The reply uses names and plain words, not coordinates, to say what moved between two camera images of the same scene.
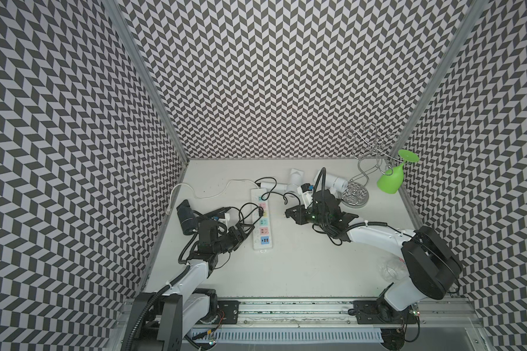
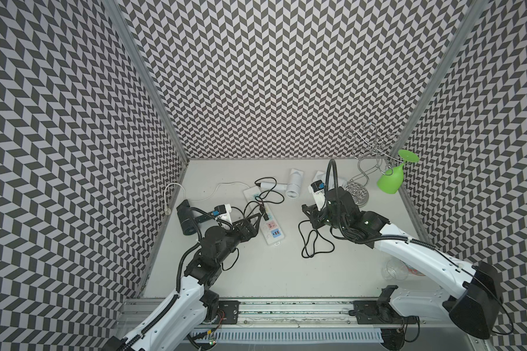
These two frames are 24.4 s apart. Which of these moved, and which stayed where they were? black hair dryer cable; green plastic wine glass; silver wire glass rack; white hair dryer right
Moved: black hair dryer cable
Stayed: white hair dryer right; green plastic wine glass; silver wire glass rack
